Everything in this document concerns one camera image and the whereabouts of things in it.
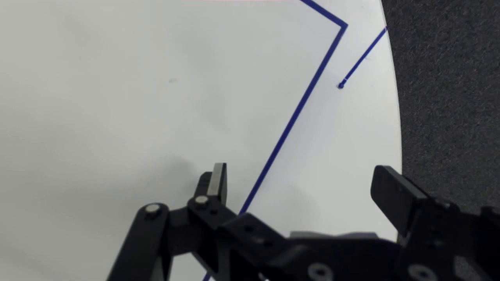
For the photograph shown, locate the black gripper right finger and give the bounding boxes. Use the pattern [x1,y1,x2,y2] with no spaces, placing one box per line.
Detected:
[370,164,500,281]

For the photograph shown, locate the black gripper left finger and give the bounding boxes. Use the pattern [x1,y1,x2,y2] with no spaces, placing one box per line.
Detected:
[107,161,293,281]

